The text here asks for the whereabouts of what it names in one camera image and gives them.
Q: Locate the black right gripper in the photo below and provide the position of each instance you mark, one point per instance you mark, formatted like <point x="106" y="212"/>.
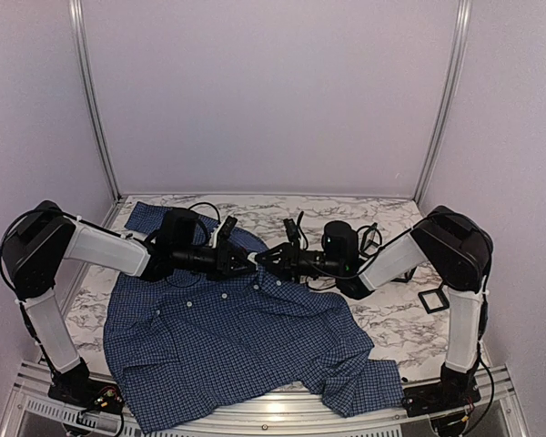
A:
<point x="288" y="259"/>

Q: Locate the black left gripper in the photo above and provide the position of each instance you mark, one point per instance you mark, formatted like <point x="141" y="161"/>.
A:
<point x="223" y="259"/>

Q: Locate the white blue round brooch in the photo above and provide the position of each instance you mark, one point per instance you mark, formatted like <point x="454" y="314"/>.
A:
<point x="252" y="258"/>

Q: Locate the blue checked shirt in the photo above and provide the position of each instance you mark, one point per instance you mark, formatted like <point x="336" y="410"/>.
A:
<point x="181" y="347"/>

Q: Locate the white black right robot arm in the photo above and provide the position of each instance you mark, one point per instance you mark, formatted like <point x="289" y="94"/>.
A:
<point x="454" y="245"/>

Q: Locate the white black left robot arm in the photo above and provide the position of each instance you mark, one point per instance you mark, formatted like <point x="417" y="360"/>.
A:
<point x="38" y="242"/>

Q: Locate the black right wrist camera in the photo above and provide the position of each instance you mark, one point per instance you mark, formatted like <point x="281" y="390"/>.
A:
<point x="292" y="231"/>

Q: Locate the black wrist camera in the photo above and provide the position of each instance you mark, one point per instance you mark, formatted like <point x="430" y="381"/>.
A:
<point x="224" y="229"/>
<point x="292" y="231"/>

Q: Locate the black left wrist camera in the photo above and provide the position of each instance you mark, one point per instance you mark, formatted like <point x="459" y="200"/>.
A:
<point x="224" y="229"/>

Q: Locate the black frame stand far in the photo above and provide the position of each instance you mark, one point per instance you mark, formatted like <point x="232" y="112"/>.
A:
<point x="370" y="238"/>

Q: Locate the black frame stand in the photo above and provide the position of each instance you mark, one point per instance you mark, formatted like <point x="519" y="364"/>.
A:
<point x="434" y="300"/>
<point x="370" y="238"/>

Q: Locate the black frame stand near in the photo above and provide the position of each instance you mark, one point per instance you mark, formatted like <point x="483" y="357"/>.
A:
<point x="434" y="300"/>

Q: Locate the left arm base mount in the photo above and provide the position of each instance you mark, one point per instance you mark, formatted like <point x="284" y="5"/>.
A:
<point x="76" y="387"/>

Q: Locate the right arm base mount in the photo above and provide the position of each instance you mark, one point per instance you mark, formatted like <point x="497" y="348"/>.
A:
<point x="454" y="389"/>

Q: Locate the aluminium front rail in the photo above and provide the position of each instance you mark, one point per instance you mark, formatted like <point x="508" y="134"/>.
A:
<point x="290" y="411"/>

